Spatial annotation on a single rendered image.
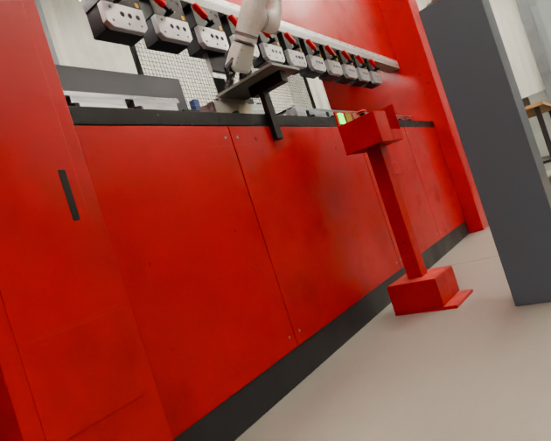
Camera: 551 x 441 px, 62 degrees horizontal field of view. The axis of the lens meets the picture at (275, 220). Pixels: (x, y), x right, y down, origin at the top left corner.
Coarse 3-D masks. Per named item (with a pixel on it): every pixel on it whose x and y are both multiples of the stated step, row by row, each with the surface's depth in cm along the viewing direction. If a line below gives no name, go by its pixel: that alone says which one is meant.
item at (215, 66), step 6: (204, 54) 171; (210, 54) 171; (216, 54) 174; (210, 60) 170; (216, 60) 173; (222, 60) 176; (210, 66) 170; (216, 66) 172; (222, 66) 175; (210, 72) 171; (216, 72) 172; (222, 72) 175; (222, 78) 175
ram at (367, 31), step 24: (192, 0) 167; (240, 0) 192; (288, 0) 228; (312, 0) 252; (336, 0) 280; (360, 0) 318; (312, 24) 244; (336, 24) 270; (360, 24) 304; (384, 24) 346; (336, 48) 260; (384, 48) 331
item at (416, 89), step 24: (384, 0) 346; (408, 0) 338; (408, 24) 339; (408, 48) 342; (384, 72) 355; (408, 72) 344; (432, 72) 337; (336, 96) 380; (360, 96) 369; (384, 96) 358; (408, 96) 347; (432, 96) 338; (432, 120) 341; (456, 144) 335; (456, 168) 337; (480, 216) 336
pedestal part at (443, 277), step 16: (432, 272) 180; (448, 272) 179; (400, 288) 177; (416, 288) 173; (432, 288) 169; (448, 288) 175; (400, 304) 178; (416, 304) 174; (432, 304) 170; (448, 304) 168
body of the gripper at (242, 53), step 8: (232, 48) 162; (240, 48) 161; (248, 48) 164; (232, 56) 162; (240, 56) 162; (248, 56) 166; (240, 64) 164; (248, 64) 168; (240, 72) 166; (248, 72) 170
